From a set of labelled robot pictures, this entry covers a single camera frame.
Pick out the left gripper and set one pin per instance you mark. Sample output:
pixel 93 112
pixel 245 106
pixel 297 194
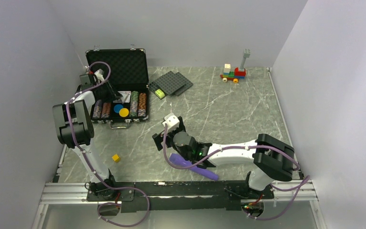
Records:
pixel 111 92

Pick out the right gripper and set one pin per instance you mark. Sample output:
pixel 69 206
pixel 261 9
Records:
pixel 166 135

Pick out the red tan poker chip stack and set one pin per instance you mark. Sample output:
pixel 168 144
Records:
pixel 106 110

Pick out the blue round disc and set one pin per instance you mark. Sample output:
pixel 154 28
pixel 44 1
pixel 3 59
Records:
pixel 117 108

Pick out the black poker set case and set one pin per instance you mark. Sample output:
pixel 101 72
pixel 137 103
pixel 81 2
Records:
pixel 129 72

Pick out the yellow round disc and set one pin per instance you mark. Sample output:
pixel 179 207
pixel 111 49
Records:
pixel 124 112

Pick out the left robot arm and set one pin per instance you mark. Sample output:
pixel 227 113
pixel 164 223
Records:
pixel 74 129

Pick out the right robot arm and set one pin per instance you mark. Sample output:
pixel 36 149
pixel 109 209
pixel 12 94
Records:
pixel 273 158

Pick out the playing cards deck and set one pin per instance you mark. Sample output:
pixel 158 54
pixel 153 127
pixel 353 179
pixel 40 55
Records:
pixel 125 97

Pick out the purple flashlight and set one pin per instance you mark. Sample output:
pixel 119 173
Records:
pixel 179 161

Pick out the green poker chip stack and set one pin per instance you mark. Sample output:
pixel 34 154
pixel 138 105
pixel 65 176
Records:
pixel 134 104

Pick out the orange poker chip stack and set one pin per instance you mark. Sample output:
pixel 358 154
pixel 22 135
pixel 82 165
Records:
pixel 142 105

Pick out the lime green toy block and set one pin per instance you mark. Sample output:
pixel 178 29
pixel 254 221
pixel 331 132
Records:
pixel 159 93

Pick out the small yellow cube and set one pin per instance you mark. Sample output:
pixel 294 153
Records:
pixel 116 158

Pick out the dark grey building baseplate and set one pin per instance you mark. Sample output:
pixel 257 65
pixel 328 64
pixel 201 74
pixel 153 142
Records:
pixel 168 83

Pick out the toy brick train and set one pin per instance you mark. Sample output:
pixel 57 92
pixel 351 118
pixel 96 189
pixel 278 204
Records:
pixel 238 73

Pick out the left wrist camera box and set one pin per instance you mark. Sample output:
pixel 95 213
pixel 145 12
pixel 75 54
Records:
pixel 99 75

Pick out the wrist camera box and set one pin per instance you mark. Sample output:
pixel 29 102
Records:
pixel 99 75
pixel 171 121

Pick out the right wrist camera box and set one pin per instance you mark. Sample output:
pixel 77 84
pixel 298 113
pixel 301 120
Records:
pixel 171 121

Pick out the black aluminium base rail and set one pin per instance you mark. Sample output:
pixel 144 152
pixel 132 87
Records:
pixel 180 195

